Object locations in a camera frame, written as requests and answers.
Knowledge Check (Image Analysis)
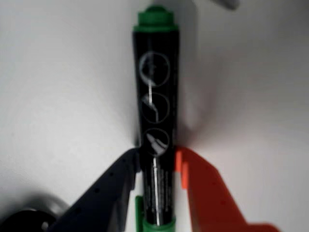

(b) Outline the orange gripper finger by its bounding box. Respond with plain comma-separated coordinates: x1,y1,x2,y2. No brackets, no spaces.
175,146,281,232

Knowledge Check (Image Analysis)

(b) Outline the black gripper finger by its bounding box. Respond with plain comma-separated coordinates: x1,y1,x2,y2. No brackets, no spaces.
48,147,141,232

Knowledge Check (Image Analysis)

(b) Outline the green capped black marker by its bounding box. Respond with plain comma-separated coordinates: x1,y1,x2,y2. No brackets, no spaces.
132,4,182,232

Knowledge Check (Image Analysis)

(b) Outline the black plastic ring clamp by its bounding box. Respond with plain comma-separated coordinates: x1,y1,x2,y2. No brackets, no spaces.
0,190,70,232

